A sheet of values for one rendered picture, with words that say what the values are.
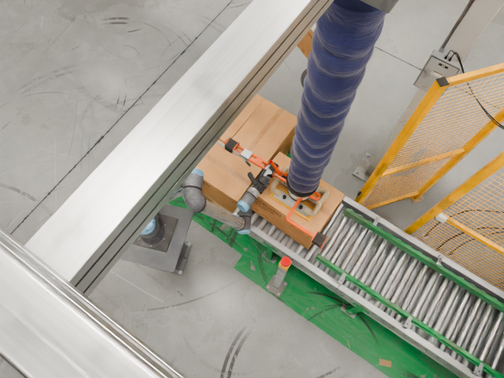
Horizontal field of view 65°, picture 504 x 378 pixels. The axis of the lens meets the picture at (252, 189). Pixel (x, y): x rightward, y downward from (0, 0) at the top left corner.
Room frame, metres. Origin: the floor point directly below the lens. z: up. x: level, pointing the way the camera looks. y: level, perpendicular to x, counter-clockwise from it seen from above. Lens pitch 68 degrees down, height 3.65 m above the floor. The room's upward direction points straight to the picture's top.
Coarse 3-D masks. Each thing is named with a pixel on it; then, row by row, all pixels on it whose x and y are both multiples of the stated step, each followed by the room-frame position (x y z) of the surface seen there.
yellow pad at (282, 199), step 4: (276, 188) 1.11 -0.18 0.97; (272, 192) 1.08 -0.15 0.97; (280, 192) 1.08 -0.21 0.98; (284, 192) 1.08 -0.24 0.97; (272, 196) 1.05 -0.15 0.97; (276, 196) 1.04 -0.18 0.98; (280, 196) 1.04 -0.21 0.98; (284, 196) 1.03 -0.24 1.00; (288, 196) 1.04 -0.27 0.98; (276, 200) 1.02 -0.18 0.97; (280, 200) 1.01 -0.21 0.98; (284, 200) 1.01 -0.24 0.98; (284, 204) 0.99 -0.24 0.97; (288, 204) 0.99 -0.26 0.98; (300, 204) 0.99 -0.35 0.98; (304, 204) 0.99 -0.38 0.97; (288, 208) 0.96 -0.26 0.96; (296, 208) 0.95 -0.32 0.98; (300, 208) 0.95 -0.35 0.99; (304, 208) 0.95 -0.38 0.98; (312, 208) 0.95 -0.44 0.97; (296, 212) 0.92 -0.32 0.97; (300, 212) 0.92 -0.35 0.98; (304, 216) 0.90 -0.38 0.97; (308, 216) 0.90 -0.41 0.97; (308, 220) 0.87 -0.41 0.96
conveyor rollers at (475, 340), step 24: (336, 216) 1.04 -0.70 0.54; (288, 240) 0.84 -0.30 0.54; (360, 240) 0.83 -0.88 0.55; (384, 240) 0.84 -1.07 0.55; (360, 264) 0.64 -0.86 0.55; (384, 264) 0.64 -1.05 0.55; (384, 288) 0.46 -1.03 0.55; (456, 288) 0.46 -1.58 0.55; (432, 312) 0.28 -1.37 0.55; (456, 312) 0.28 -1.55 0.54; (480, 336) 0.11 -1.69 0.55
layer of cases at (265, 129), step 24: (240, 120) 1.97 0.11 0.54; (264, 120) 1.97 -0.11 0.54; (288, 120) 1.97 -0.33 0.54; (216, 144) 1.71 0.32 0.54; (240, 144) 1.72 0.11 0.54; (264, 144) 1.72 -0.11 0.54; (288, 144) 1.85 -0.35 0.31; (216, 168) 1.48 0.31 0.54; (240, 168) 1.48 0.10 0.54; (216, 192) 1.30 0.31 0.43; (240, 192) 1.25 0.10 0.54
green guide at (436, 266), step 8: (352, 216) 1.02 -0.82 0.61; (360, 216) 1.01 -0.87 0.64; (368, 224) 0.94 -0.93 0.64; (376, 232) 0.89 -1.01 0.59; (384, 232) 0.87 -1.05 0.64; (392, 240) 0.82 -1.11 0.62; (400, 248) 0.76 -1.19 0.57; (408, 248) 0.75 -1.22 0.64; (416, 256) 0.69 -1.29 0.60; (424, 256) 0.68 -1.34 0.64; (440, 256) 0.68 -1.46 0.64; (432, 264) 0.62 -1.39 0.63; (440, 272) 0.57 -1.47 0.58; (448, 272) 0.56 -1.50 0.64; (456, 280) 0.50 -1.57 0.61; (464, 280) 0.50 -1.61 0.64; (464, 288) 0.45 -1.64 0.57; (472, 288) 0.44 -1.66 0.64; (480, 296) 0.39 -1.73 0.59; (488, 296) 0.38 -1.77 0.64; (496, 304) 0.33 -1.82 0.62
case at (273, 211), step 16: (272, 160) 1.35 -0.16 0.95; (288, 160) 1.35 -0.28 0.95; (336, 192) 1.09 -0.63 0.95; (256, 208) 1.06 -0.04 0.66; (272, 208) 0.98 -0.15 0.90; (336, 208) 1.02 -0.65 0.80; (288, 224) 0.89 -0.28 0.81; (304, 224) 0.84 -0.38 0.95; (320, 224) 0.84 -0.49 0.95; (304, 240) 0.79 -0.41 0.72
